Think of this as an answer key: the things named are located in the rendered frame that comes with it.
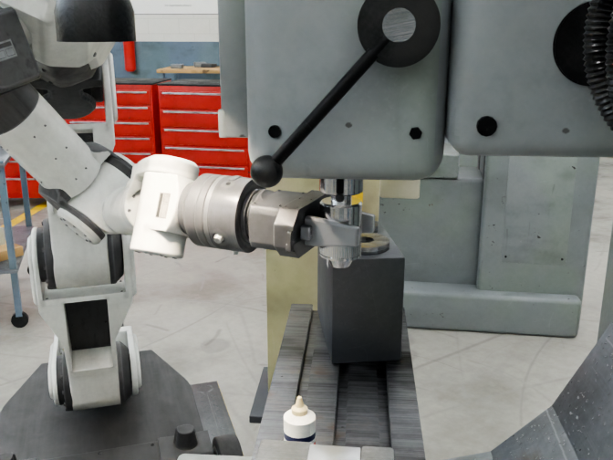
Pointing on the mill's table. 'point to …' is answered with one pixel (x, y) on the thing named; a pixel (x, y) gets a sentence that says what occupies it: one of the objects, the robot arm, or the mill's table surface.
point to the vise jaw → (283, 450)
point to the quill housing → (307, 89)
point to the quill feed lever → (392, 56)
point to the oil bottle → (299, 423)
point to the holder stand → (363, 302)
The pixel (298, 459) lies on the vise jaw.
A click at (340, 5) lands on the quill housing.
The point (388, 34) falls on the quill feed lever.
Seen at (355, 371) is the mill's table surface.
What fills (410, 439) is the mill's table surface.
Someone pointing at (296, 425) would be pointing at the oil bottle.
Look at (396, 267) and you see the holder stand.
